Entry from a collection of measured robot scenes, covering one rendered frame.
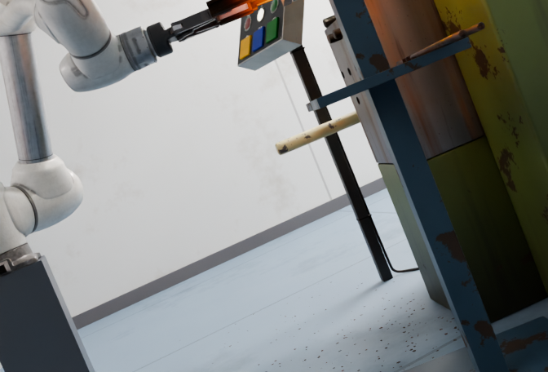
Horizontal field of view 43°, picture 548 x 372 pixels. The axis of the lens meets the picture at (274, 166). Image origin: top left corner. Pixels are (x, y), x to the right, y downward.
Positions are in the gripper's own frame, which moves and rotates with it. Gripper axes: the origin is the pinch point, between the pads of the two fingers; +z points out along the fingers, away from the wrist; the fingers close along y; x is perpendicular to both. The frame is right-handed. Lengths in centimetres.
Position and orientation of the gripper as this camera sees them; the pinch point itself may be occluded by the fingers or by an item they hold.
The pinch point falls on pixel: (234, 9)
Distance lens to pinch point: 161.8
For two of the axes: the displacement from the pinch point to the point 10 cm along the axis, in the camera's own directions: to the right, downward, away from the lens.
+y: 0.2, 0.6, -10.0
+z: 9.3, -3.8, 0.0
